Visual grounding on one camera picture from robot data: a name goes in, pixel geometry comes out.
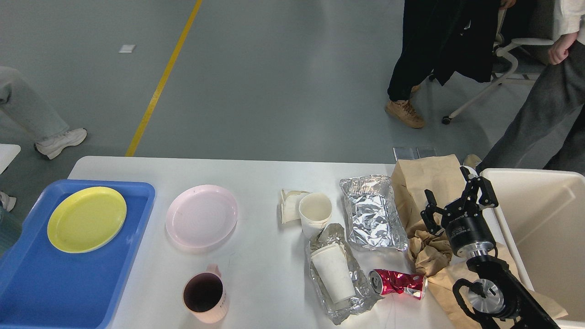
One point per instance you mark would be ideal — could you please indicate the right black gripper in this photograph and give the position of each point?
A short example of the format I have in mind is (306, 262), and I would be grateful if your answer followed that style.
(464, 225)

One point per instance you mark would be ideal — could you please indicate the pink plate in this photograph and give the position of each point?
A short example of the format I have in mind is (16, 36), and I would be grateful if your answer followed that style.
(201, 217)

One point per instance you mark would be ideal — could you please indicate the pink ribbed mug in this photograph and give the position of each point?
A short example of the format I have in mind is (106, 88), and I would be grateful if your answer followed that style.
(206, 297)

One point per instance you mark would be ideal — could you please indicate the brown paper bag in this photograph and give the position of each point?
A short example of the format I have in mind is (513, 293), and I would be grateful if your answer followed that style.
(442, 176)

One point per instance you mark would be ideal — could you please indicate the crumpled brown paper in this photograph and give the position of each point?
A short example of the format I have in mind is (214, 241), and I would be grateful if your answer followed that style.
(429, 253)

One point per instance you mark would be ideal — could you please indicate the metal floor plate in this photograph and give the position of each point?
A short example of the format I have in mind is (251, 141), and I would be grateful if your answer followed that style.
(412, 153)

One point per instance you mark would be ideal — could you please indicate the beige plastic bin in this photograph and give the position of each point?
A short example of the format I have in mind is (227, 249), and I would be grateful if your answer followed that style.
(541, 214)

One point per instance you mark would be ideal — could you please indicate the large aluminium foil sheet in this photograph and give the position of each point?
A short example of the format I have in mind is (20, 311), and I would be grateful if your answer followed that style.
(372, 217)

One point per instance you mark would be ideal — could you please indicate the crushed red soda can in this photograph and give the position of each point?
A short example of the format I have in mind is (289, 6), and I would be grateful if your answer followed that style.
(386, 282)

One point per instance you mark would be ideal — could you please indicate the person in grey trousers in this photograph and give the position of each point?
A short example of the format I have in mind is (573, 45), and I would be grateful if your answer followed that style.
(558, 92)

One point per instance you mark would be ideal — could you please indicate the lying white paper cup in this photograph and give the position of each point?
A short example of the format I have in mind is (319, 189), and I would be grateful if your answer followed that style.
(331, 264)

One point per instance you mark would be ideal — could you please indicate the upright white paper cup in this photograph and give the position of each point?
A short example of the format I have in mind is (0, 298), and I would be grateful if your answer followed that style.
(315, 211)

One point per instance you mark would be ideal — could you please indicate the crumpled foil under cup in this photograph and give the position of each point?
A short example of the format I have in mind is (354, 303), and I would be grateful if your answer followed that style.
(365, 297)

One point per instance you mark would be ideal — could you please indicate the crushed white paper cup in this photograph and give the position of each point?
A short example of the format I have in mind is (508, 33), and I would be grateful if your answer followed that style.
(289, 204)

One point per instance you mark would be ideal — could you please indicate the white office chair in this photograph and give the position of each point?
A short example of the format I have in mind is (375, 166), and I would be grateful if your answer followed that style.
(516, 61)

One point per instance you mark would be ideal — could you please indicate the person in black clothes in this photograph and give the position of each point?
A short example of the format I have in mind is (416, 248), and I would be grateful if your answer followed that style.
(441, 37)

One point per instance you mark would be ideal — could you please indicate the yellow plate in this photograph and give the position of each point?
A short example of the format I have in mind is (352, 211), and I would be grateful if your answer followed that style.
(87, 220)

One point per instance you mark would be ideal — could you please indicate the blue plastic tray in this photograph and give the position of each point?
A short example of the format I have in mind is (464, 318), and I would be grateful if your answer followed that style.
(44, 288)

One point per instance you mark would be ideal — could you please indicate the person in light jeans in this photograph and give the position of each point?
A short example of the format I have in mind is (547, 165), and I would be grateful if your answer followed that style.
(21, 103)

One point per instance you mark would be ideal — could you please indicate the white table corner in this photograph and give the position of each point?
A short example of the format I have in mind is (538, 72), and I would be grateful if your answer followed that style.
(8, 153)

